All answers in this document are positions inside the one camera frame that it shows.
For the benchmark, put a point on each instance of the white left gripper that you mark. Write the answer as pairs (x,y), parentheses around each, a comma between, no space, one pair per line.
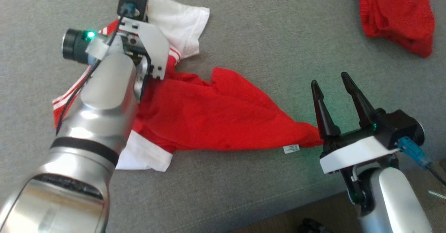
(153,41)

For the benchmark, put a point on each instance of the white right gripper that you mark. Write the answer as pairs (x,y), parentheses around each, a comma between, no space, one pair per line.
(355,153)

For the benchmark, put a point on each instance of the red jersey with white sleeves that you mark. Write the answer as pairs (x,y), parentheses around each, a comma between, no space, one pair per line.
(216,118)

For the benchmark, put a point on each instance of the grey fabric sofa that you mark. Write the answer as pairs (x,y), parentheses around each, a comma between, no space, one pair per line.
(261,34)

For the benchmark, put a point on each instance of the red shorts with white stripe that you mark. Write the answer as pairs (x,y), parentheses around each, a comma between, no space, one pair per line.
(397,13)

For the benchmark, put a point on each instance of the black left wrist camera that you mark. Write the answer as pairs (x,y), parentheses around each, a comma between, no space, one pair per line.
(134,1)

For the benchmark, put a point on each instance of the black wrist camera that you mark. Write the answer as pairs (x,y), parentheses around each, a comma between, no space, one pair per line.
(400,125)
(134,1)

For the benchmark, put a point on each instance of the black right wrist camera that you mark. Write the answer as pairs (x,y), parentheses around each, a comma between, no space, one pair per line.
(400,125)

